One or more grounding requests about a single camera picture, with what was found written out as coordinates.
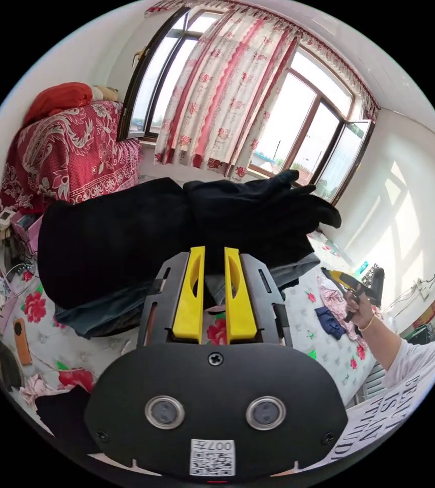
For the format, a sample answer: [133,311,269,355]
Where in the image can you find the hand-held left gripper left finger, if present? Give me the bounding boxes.
[172,246,206,341]

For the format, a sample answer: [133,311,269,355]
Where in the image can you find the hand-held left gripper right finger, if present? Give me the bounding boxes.
[223,247,257,341]

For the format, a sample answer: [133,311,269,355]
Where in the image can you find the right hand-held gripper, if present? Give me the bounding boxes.
[321,268,369,323]

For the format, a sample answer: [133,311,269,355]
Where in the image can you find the black pants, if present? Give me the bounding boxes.
[37,169,342,310]

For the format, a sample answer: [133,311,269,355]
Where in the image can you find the person's right forearm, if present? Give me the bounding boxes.
[357,315,405,371]

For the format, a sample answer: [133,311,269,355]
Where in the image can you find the person's right hand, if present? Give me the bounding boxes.
[345,292,374,331]

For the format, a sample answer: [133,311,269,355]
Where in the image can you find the pink patterned garment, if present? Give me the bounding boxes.
[315,274,371,348]

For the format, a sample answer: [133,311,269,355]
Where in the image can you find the navy garment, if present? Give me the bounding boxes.
[314,307,346,342]

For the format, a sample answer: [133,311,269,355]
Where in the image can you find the bed with floral sheet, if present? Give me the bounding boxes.
[0,228,388,434]

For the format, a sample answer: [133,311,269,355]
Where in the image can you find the pile of clothes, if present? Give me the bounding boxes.
[53,253,322,341]

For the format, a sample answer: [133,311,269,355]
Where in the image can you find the window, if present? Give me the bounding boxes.
[117,7,375,206]

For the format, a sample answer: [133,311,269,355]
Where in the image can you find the black garment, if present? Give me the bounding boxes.
[34,384,104,455]

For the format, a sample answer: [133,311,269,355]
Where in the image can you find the orange phone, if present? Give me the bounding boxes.
[12,318,33,366]

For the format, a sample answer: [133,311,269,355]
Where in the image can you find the pink box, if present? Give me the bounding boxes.
[12,212,45,255]

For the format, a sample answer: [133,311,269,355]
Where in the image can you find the light pink garment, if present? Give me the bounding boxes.
[18,373,74,412]

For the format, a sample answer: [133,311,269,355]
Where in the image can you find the quilt stack under red cloth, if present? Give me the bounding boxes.
[0,100,142,215]

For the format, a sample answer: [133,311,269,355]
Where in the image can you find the small white device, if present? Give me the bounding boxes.
[0,208,24,232]

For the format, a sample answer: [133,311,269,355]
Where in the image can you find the red floral curtain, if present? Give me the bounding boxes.
[143,0,381,183]

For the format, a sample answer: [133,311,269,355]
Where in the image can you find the plush toy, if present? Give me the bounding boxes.
[89,84,121,104]

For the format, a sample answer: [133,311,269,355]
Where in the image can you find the red cloth bundle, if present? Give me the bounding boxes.
[22,82,97,127]

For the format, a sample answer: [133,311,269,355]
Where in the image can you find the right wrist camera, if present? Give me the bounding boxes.
[365,266,386,307]

